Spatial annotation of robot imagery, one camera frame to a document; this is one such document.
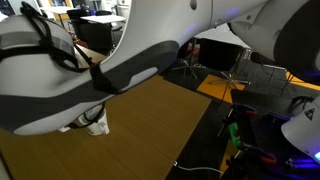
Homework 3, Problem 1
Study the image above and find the white mug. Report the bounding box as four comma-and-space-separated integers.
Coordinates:
78, 105, 111, 137

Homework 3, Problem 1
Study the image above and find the black office chair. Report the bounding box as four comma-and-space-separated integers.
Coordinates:
78, 21, 116, 54
171, 37, 253, 89

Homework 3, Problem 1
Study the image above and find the green clamp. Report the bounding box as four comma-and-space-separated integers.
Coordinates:
227, 121, 242, 148

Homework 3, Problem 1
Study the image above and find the black clamp stand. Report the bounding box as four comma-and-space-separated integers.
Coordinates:
216, 103, 259, 180

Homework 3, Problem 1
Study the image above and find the white table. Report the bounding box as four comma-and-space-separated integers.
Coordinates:
79, 14, 128, 25

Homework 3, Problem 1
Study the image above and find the light wooden table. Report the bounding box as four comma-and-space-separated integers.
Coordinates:
39, 5, 75, 16

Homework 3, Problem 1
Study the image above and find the white cable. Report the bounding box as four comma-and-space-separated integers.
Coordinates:
173, 161, 225, 176

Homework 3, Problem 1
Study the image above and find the red clamp handle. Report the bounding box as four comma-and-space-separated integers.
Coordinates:
258, 154, 278, 166

